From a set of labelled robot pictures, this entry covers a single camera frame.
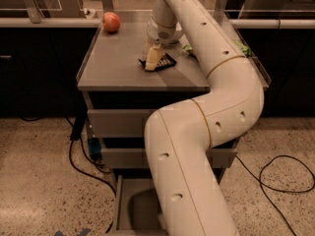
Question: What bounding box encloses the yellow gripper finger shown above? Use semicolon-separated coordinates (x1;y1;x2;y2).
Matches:
142;37;152;60
145;43;164;71

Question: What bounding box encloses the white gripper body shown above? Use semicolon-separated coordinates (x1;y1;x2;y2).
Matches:
147;17;183;45

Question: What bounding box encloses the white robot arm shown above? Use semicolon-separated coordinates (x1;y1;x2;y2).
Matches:
145;0;264;236

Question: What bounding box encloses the grey metal drawer cabinet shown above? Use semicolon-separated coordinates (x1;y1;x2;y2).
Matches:
76;9;272;236

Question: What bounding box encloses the grey top drawer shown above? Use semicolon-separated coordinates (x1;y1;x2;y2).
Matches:
88;109;153;138

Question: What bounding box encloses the grey middle drawer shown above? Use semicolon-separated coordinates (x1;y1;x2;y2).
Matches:
101;145;237;169

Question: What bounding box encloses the grey open bottom drawer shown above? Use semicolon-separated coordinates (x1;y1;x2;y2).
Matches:
105;167;227;236

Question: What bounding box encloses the red apple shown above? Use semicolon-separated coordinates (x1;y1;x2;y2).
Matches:
103;12;120;33

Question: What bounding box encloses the green chip bag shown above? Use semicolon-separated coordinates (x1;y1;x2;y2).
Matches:
182;40;252;57

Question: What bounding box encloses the blue power adapter box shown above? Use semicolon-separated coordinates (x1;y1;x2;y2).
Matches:
86;121;103;160

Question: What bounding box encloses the dark counter with rail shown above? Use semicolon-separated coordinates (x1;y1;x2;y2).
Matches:
0;2;315;118

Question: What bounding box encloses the black floor cable left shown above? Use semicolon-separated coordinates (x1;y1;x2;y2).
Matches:
19;115;117;234

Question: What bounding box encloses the black floor cable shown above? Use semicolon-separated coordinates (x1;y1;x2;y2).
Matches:
235;154;315;236
19;115;117;234

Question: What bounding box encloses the black floor cable right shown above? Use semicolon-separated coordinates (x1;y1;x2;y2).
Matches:
235;154;315;236

